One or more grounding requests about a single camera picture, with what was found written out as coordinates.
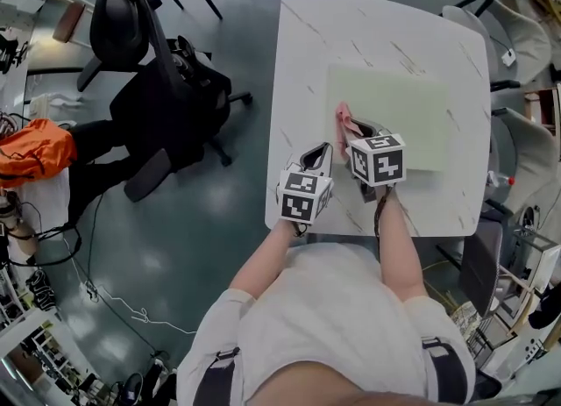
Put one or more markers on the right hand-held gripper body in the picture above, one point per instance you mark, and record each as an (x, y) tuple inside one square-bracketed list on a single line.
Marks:
[(381, 163)]

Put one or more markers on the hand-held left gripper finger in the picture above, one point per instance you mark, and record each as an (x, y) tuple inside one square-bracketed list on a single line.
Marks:
[(328, 163), (304, 156)]

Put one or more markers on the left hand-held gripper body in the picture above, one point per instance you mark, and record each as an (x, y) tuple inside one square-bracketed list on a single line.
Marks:
[(302, 198)]

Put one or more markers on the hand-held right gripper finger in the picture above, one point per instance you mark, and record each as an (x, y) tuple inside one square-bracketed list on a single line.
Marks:
[(380, 129)]

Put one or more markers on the pale green mat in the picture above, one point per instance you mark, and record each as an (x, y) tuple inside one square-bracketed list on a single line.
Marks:
[(394, 101)]

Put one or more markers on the pink cloth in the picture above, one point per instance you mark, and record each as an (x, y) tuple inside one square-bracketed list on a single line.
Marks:
[(342, 112)]

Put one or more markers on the person's right forearm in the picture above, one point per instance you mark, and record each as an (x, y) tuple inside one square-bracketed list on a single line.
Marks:
[(396, 246)]

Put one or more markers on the person's left forearm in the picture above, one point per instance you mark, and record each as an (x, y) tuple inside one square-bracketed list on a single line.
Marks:
[(267, 259)]

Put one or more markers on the person's white shirt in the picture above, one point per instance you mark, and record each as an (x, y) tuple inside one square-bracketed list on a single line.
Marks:
[(333, 308)]

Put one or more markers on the clear plastic water bottle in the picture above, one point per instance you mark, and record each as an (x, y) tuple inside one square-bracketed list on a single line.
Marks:
[(497, 180)]

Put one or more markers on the white power adapter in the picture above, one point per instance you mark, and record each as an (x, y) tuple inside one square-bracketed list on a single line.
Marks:
[(508, 59)]

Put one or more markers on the black office chair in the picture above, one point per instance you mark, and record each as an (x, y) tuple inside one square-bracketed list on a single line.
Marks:
[(166, 101)]

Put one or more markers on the beige shell chair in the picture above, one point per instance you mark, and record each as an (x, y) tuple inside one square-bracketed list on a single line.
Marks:
[(530, 141), (526, 40)]

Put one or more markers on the orange jacket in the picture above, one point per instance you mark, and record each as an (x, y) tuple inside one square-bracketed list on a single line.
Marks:
[(35, 150)]

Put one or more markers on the wooden stool brown cushion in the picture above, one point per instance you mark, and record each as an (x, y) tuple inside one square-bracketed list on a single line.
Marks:
[(70, 23)]

